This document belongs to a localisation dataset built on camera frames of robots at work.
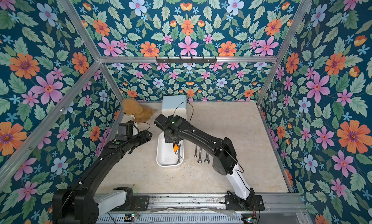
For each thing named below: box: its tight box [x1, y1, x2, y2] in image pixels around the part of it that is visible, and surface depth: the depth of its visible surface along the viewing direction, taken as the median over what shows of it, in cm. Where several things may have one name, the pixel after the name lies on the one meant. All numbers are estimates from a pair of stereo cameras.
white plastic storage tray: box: [156, 131, 185, 168], surface depth 90 cm
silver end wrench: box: [197, 147, 203, 164], surface depth 92 cm
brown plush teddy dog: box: [122, 97, 156, 124], surface depth 97 cm
